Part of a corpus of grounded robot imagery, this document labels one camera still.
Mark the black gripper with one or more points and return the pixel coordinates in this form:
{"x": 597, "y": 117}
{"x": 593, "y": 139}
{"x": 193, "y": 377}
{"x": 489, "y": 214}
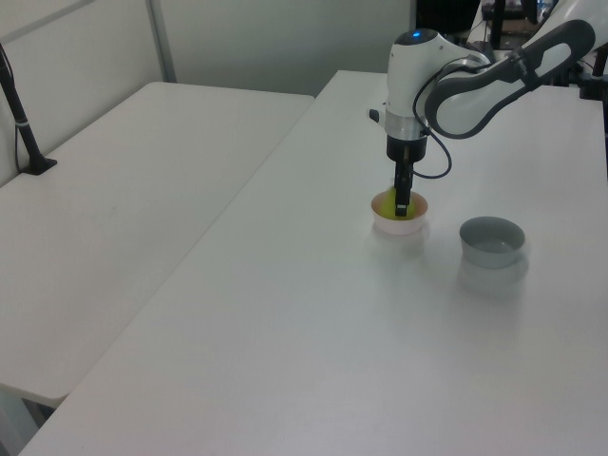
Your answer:
{"x": 405, "y": 148}

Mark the green pear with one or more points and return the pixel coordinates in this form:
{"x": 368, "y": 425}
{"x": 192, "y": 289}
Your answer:
{"x": 387, "y": 207}

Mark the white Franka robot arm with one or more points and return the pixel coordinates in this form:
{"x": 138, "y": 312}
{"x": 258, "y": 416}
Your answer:
{"x": 408, "y": 71}

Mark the pink plastic bowl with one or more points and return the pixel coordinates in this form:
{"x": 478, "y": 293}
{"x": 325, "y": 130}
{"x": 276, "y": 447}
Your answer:
{"x": 399, "y": 228}

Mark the grey plastic bowl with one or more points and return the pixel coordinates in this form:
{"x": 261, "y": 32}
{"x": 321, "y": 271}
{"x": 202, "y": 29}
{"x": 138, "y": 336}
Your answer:
{"x": 491, "y": 254}

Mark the black machine frame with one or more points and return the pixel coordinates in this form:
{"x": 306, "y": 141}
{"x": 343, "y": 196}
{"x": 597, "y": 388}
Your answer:
{"x": 437, "y": 14}

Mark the black monitor stand post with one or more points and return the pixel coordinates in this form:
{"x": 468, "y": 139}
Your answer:
{"x": 498, "y": 21}

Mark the black clamp mount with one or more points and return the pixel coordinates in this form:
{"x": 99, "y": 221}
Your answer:
{"x": 594, "y": 83}

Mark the grey metal partition post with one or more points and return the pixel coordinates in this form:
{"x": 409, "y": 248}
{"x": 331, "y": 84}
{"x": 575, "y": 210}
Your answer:
{"x": 163, "y": 40}

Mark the black camera stand pole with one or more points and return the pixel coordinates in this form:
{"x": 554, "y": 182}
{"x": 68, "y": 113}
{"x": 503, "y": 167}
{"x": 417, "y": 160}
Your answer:
{"x": 21, "y": 126}

